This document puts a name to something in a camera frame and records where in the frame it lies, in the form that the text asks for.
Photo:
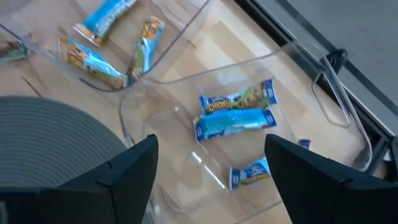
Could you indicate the tan and blue granola bar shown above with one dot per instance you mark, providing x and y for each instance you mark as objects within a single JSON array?
[
  {"x": 90, "y": 63},
  {"x": 12, "y": 51},
  {"x": 147, "y": 43},
  {"x": 105, "y": 17}
]

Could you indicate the black frame clamp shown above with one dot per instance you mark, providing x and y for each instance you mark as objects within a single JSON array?
[{"x": 337, "y": 59}]

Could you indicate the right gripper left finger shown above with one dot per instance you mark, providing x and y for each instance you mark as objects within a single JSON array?
[{"x": 109, "y": 193}]

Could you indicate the grey round placemat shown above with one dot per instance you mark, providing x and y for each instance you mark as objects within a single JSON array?
[{"x": 46, "y": 140}]

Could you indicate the black aluminium frame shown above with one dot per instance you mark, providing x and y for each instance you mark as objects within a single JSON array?
[{"x": 273, "y": 27}]

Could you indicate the Chewy granola bar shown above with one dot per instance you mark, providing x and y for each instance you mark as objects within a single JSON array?
[
  {"x": 248, "y": 174},
  {"x": 237, "y": 99},
  {"x": 234, "y": 123}
]

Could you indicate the clear plastic bin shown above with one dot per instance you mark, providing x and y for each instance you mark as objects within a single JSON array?
[
  {"x": 174, "y": 130},
  {"x": 46, "y": 18}
]

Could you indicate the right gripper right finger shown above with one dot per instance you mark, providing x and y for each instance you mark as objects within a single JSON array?
[{"x": 317, "y": 193}]

